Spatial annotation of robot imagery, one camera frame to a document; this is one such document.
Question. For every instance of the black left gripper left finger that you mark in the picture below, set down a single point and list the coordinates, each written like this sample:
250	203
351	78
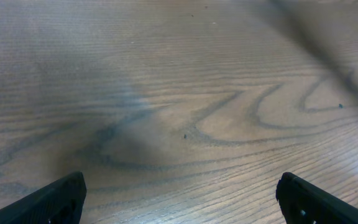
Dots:
59	202

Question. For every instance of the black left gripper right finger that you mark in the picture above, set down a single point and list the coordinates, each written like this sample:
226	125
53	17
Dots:
304	203

